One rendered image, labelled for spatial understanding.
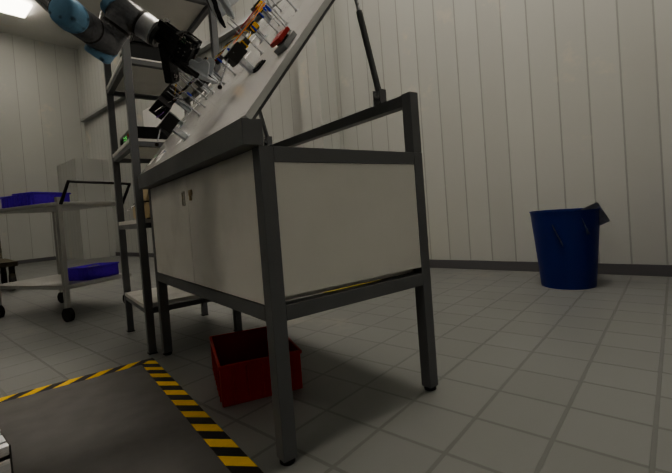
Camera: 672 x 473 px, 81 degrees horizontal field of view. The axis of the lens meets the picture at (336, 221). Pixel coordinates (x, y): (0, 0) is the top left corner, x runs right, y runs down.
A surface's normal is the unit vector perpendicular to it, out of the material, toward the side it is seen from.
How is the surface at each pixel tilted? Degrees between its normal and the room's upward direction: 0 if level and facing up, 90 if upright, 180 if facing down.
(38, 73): 90
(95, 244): 90
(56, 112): 90
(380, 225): 90
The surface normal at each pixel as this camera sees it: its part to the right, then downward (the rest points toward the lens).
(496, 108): -0.65, 0.07
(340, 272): 0.61, -0.03
